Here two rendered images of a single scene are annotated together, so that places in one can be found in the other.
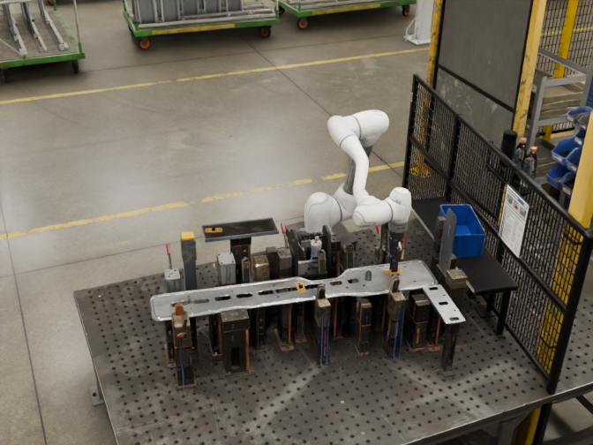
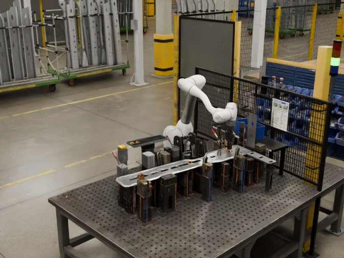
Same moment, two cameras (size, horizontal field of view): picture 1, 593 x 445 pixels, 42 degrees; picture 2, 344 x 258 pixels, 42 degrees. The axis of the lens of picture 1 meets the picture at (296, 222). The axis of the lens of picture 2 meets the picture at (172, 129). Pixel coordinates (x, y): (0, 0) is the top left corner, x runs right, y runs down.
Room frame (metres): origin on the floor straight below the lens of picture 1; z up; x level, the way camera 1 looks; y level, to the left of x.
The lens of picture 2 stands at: (-0.44, 1.41, 2.59)
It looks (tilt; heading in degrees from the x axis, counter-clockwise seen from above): 19 degrees down; 340
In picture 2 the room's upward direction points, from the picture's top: straight up
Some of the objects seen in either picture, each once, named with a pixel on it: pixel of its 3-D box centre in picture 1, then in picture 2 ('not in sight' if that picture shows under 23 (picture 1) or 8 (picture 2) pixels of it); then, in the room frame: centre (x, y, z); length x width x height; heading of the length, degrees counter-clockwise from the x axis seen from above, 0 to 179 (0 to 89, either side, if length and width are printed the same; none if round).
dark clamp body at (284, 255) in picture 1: (284, 283); (173, 167); (3.15, 0.05, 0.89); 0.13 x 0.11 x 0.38; 15
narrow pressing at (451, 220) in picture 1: (447, 241); (251, 130); (3.14, -0.74, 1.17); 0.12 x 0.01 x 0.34; 15
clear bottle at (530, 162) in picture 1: (529, 166); (280, 88); (3.25, -1.10, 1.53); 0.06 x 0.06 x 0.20
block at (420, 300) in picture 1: (417, 322); (248, 172); (2.92, -0.60, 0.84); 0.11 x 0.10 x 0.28; 15
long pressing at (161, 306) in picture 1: (296, 290); (188, 164); (2.96, -0.01, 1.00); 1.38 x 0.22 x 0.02; 105
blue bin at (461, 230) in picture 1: (461, 230); (249, 128); (3.37, -0.85, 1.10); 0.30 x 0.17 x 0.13; 5
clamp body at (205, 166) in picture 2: (321, 329); (207, 181); (2.81, -0.13, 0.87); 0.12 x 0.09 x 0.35; 15
